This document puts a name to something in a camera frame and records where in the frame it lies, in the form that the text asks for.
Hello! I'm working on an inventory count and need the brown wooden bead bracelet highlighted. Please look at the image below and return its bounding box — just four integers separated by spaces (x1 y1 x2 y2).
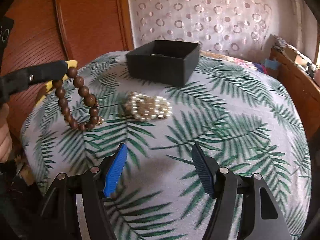
52 67 100 131

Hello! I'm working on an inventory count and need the black open jewelry box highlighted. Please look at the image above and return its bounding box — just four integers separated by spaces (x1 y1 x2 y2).
126 40 200 87

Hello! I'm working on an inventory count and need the person's left hand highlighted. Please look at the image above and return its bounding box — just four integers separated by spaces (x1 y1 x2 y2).
0 103 12 163

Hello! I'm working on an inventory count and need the yellow plush toy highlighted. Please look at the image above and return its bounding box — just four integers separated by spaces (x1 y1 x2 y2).
35 60 79 106

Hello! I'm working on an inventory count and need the brown wooden wardrobe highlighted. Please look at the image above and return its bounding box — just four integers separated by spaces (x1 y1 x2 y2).
0 0 135 140

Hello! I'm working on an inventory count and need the palm leaf bed sheet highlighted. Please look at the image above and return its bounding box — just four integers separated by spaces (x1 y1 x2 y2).
21 51 311 239

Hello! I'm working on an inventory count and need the floral quilt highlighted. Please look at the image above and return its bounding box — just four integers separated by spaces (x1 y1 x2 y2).
200 51 267 74

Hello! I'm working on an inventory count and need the blue bag by bed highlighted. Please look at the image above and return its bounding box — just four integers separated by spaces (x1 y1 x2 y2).
263 59 281 70

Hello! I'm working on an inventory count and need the wooden side cabinet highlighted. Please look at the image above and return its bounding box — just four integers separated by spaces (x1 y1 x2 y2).
270 48 320 140

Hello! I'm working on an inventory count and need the cardboard box on cabinet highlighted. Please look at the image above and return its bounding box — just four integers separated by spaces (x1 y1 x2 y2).
284 45 312 66

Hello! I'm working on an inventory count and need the circle pattern sheer curtain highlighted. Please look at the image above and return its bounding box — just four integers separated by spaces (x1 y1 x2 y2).
128 0 297 61

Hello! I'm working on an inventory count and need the white pearl necklace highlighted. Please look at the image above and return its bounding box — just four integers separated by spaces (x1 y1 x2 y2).
122 91 174 123

